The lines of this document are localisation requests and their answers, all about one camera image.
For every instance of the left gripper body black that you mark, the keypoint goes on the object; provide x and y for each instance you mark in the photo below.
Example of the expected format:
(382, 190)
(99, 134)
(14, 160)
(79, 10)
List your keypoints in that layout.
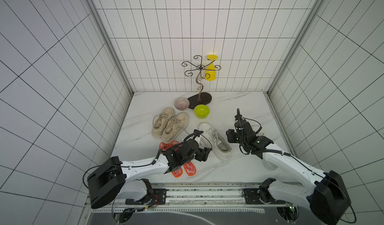
(199, 154)

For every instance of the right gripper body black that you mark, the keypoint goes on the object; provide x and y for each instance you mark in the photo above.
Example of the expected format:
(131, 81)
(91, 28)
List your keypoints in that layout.
(240, 126)

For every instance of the red insole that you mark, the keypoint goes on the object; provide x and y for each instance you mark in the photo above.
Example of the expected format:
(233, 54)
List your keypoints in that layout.
(189, 168)
(164, 146)

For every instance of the beige lace sneaker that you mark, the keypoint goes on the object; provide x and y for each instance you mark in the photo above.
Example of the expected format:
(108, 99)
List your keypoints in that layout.
(175, 127)
(160, 122)

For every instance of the white sneaker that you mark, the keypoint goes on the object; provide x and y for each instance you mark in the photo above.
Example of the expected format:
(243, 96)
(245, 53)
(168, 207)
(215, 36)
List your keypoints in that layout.
(268, 165)
(210, 138)

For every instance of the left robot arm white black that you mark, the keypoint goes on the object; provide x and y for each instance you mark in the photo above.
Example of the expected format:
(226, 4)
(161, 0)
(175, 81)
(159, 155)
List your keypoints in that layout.
(115, 179)

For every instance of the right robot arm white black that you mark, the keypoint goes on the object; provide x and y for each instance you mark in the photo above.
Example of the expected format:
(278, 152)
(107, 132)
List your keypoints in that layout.
(324, 194)

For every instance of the green plastic bowl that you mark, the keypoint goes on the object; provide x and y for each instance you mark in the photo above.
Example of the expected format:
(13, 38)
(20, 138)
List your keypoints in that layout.
(201, 111)

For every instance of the pink glass bowl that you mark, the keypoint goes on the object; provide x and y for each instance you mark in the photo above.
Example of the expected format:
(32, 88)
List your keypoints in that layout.
(181, 103)

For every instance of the ornate metal cup stand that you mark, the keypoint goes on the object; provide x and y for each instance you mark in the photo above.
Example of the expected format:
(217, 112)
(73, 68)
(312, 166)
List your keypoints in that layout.
(202, 97)

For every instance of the yellow plastic goblet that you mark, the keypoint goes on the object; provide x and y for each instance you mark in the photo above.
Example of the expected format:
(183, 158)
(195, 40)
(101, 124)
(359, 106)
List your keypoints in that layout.
(210, 74)

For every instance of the aluminium mounting rail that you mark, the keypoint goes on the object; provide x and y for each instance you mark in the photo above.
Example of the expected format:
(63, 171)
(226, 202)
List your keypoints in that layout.
(196, 197)

